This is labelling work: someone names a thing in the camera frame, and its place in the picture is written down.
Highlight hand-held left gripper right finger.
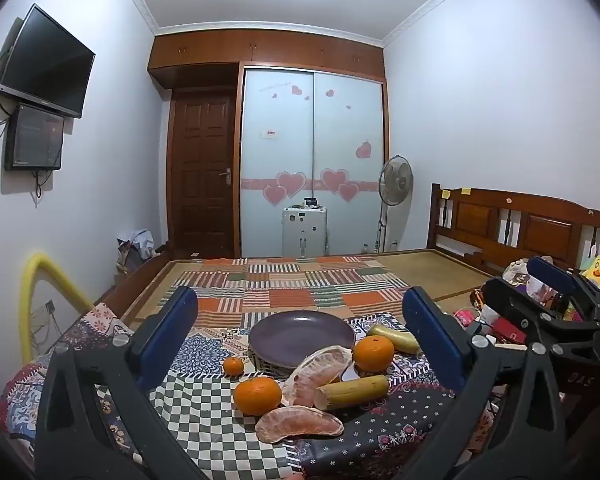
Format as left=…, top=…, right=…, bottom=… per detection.
left=401, top=286, right=568, bottom=480

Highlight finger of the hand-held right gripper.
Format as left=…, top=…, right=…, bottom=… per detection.
left=526, top=256, right=600, bottom=321
left=481, top=277, right=600, bottom=348

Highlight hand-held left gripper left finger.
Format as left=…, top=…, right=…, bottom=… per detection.
left=34, top=286, right=211, bottom=480

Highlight yellow banana piece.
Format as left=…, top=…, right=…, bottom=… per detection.
left=366, top=325, right=422, bottom=356
left=314, top=375, right=390, bottom=411

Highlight large orange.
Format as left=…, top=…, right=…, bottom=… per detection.
left=353, top=335, right=396, bottom=373
left=233, top=377, right=283, bottom=417

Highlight peeled pomelo segment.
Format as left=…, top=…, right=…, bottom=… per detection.
left=255, top=406, right=345, bottom=444
left=281, top=345, right=354, bottom=407

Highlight dark purple plate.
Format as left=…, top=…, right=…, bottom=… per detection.
left=248, top=311, right=356, bottom=368

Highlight red box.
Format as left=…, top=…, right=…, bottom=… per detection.
left=490, top=316, right=527, bottom=345

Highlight tan woven bed mat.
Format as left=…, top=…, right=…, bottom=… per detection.
left=125, top=250, right=496, bottom=322

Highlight printed patchwork quilt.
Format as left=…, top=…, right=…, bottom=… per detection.
left=0, top=302, right=506, bottom=480

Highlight pile of bags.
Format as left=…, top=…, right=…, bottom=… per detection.
left=116, top=228, right=157, bottom=273

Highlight yellow foam tube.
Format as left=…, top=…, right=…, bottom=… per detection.
left=21, top=252, right=96, bottom=366

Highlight striped patchwork blanket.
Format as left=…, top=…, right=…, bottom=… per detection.
left=172, top=255, right=443, bottom=331

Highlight standing electric fan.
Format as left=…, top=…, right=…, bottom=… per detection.
left=377, top=155, right=414, bottom=253

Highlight white metal case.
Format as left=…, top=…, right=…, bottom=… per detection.
left=281, top=205, right=328, bottom=259

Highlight brown wooden door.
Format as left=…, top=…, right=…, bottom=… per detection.
left=169, top=87, right=238, bottom=257

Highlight frosted sliding wardrobe door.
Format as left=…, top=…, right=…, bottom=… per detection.
left=242, top=69, right=315, bottom=259
left=313, top=72, right=384, bottom=257

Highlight pink heart stickers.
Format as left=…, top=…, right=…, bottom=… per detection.
left=260, top=82, right=373, bottom=206

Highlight wooden overhead cabinet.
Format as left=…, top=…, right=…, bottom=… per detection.
left=147, top=29, right=386, bottom=90

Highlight wall power socket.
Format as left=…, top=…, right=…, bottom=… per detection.
left=30, top=300, right=57, bottom=327

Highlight small black wall monitor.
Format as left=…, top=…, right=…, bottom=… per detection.
left=4, top=102, right=65, bottom=172

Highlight black wall television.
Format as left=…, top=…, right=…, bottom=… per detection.
left=0, top=3, right=97, bottom=119

